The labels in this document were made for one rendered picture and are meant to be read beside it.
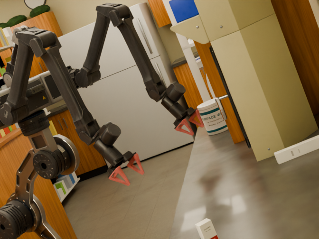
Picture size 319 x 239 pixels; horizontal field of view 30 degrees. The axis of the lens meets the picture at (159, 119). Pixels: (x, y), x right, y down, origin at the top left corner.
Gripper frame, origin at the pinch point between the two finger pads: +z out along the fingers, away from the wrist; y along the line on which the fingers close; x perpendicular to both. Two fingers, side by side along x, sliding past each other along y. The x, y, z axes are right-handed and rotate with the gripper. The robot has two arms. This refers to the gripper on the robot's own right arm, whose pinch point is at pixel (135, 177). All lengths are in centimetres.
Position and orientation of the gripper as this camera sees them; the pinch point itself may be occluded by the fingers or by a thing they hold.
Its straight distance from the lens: 223.0
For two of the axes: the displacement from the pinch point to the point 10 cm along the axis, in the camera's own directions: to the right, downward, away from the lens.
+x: -4.8, 6.4, 6.0
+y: 5.1, -3.5, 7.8
